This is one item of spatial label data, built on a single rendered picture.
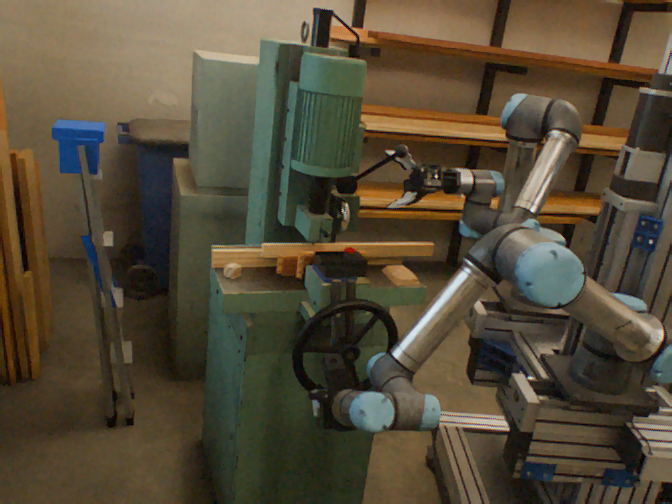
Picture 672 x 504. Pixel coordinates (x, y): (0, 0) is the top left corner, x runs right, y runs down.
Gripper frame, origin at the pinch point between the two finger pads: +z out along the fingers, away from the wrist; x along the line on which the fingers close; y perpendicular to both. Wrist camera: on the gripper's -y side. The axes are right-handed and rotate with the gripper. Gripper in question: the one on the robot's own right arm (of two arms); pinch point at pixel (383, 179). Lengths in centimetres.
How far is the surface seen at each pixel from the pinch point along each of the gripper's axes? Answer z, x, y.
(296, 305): 20.7, 33.0, -14.1
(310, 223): 15.4, 10.1, -15.9
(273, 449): 22, 76, -34
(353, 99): 8.9, -20.5, 2.0
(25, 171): 99, -25, -136
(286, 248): 20.4, 16.6, -23.4
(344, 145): 9.8, -9.4, -3.0
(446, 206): -139, -26, -193
